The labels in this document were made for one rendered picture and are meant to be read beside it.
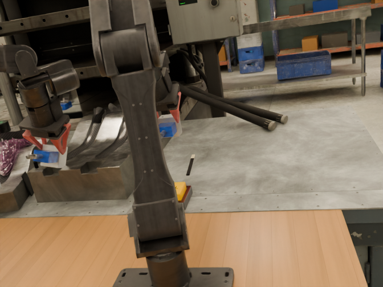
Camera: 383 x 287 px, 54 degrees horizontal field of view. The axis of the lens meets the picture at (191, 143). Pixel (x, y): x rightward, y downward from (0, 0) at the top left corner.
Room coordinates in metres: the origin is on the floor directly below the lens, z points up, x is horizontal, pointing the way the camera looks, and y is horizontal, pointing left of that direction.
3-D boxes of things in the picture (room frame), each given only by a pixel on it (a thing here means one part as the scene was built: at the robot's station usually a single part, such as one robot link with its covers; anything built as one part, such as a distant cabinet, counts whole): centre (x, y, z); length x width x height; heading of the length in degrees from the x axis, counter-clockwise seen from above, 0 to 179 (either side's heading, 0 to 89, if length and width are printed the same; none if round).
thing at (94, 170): (0.88, 0.25, 0.87); 0.05 x 0.05 x 0.04; 75
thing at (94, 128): (1.10, 0.25, 0.92); 0.35 x 0.16 x 0.09; 165
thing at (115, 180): (1.12, 0.24, 0.87); 0.50 x 0.26 x 0.14; 165
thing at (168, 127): (0.91, 0.06, 0.94); 0.13 x 0.05 x 0.05; 164
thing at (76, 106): (2.03, 0.55, 0.87); 0.50 x 0.27 x 0.17; 165
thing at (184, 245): (0.51, 0.07, 0.90); 0.09 x 0.06 x 0.06; 90
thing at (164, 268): (0.50, 0.07, 0.84); 0.20 x 0.07 x 0.08; 76
